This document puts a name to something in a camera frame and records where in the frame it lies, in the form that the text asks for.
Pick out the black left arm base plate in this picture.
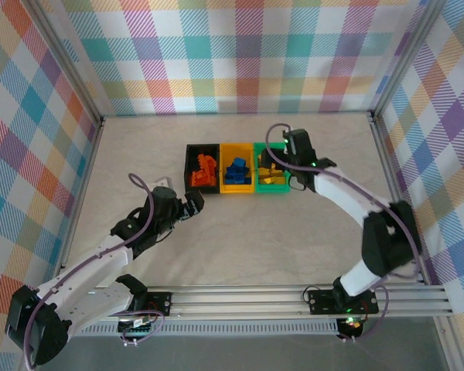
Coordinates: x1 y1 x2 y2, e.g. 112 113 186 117
138 291 173 318

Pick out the aluminium frame post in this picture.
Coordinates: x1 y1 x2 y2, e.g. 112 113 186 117
369 0 449 121
29 0 105 128

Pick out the aluminium mounting rail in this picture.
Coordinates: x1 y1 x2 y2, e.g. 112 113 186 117
26 284 456 322

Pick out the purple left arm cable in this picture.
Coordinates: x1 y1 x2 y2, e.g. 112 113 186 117
21 172 167 370

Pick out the black plastic bin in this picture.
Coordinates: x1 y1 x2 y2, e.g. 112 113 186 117
182 143 221 194

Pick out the green plastic bin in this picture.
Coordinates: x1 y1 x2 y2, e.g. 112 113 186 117
254 141 291 194

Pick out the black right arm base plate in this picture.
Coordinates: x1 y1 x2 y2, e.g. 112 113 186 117
307 288 380 315

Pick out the yellow plastic bin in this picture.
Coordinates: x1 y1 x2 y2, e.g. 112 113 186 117
219 142 256 195

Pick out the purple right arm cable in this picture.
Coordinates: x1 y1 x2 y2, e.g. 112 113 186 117
264 122 422 343

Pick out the grey slotted cable duct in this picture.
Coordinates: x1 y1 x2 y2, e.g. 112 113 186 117
67 319 340 337

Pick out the aluminium side rail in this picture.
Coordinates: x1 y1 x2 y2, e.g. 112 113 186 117
370 114 427 286
52 117 106 290

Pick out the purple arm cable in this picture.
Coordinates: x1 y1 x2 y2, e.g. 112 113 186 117
264 122 422 343
21 172 167 370

